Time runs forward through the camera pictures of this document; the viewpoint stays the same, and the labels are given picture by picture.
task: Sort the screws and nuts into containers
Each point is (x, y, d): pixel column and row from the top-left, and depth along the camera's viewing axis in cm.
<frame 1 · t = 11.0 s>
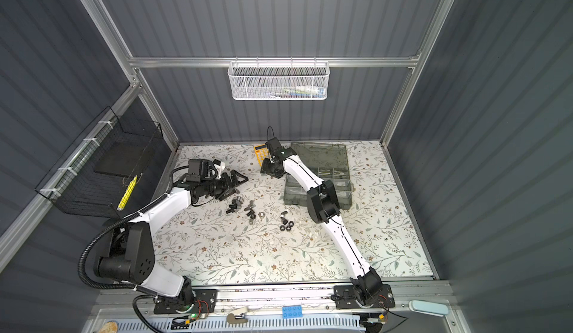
left hand: (241, 183, 88), fingers open
right hand: (265, 173, 106), fingers open
green transparent compartment organizer box: (327, 161, 114), on the table
black nuts cluster: (287, 225, 93), on the table
pile of screws and wingnuts: (236, 204, 98), on the table

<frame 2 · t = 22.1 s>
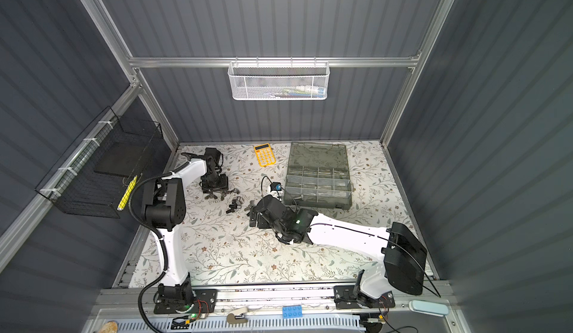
left hand: (219, 189, 102), fingers open
right hand: (260, 215, 77), fingers open
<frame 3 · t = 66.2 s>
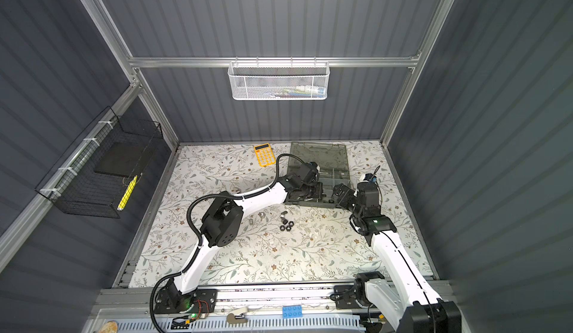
left hand: (325, 190, 94), fingers closed
right hand: (346, 193, 83), fingers open
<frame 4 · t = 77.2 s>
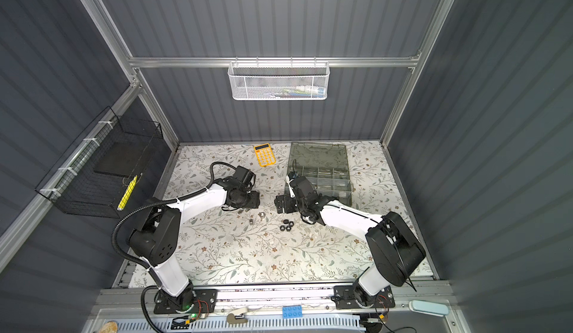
left hand: (253, 201, 94), fingers open
right hand: (286, 200, 88), fingers open
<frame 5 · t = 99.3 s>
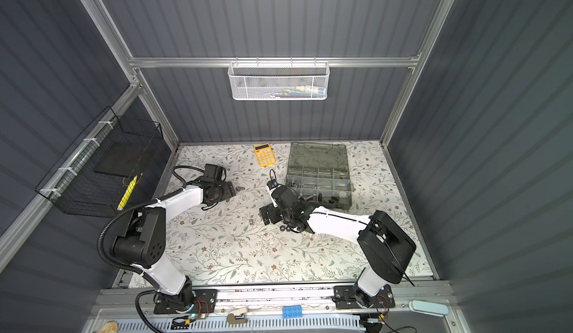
left hand: (225, 192, 96), fingers open
right hand: (271, 207, 86), fingers open
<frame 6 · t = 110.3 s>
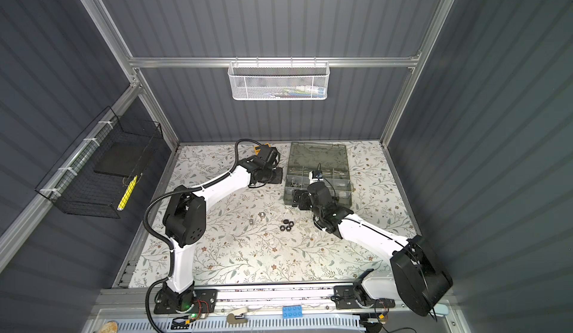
left hand: (280, 176, 95), fingers closed
right hand: (304, 193, 86), fingers open
